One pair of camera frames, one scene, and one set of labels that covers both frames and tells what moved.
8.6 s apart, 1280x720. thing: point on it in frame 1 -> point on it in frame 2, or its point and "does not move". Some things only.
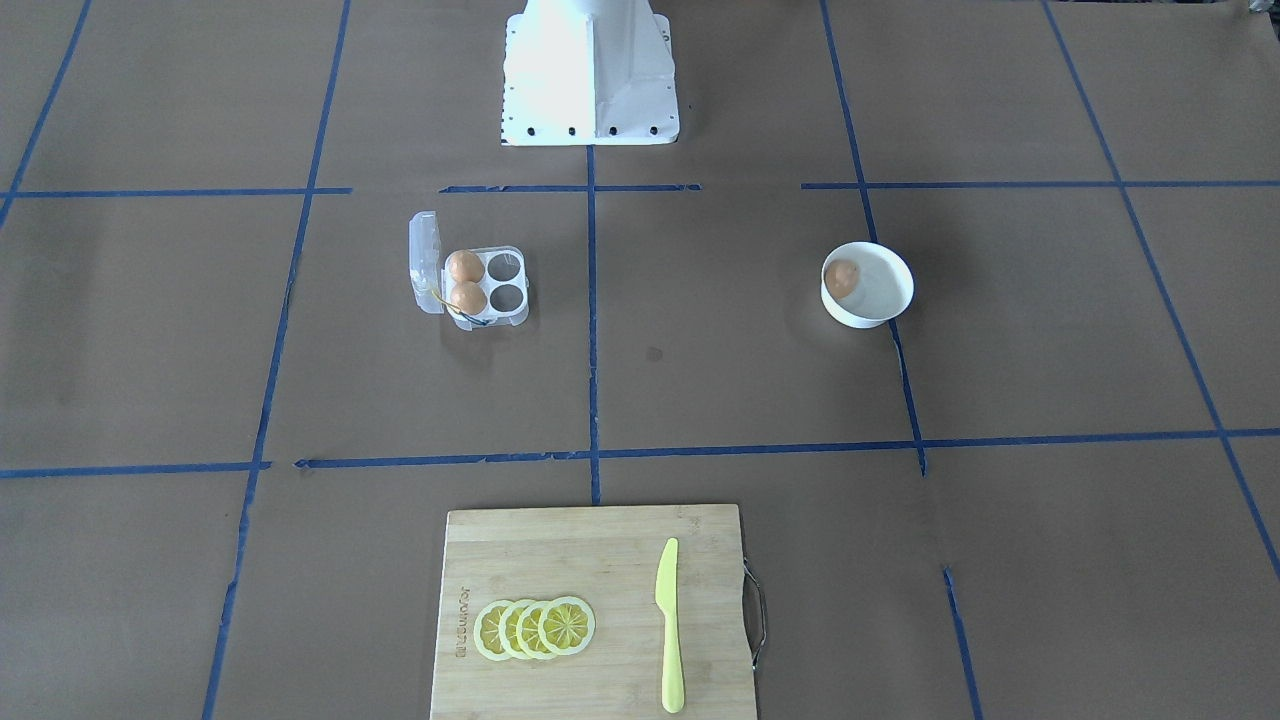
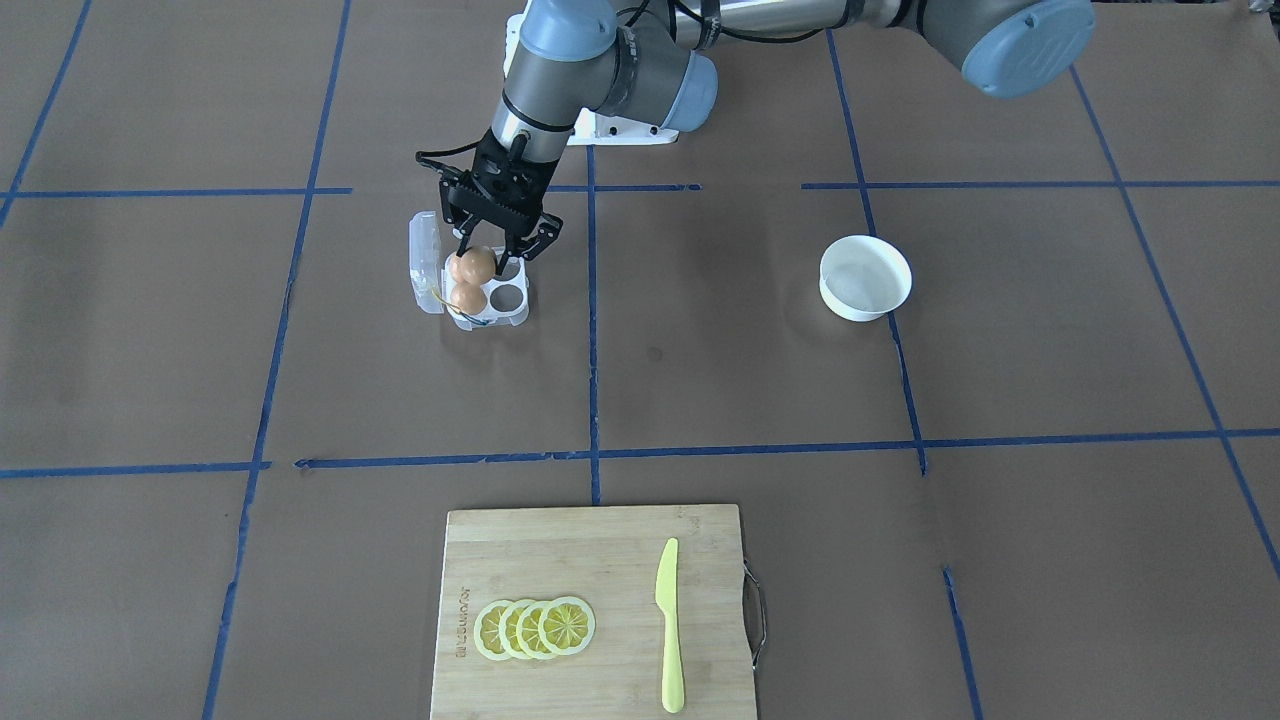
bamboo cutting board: (608, 558) does not move
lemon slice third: (528, 629) does not move
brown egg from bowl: (842, 277) -> (477, 265)
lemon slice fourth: (567, 626) does not move
